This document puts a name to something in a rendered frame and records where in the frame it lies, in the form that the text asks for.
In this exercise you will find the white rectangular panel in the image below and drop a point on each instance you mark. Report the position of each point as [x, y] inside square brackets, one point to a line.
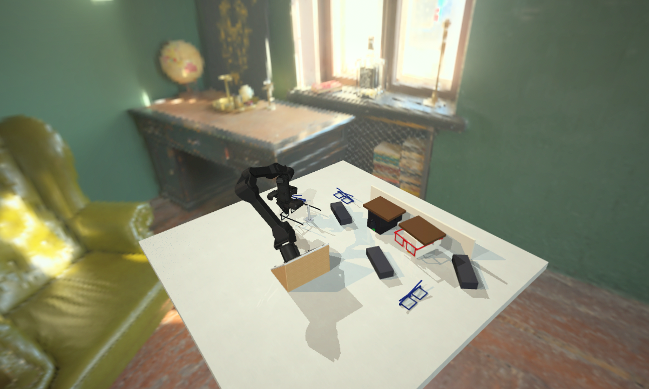
[455, 239]

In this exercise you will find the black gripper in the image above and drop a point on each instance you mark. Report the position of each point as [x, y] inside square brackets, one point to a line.
[284, 200]

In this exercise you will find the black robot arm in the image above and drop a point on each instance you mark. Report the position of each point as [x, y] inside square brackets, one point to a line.
[248, 191]

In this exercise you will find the red glasses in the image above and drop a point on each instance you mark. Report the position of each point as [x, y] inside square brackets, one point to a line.
[412, 249]

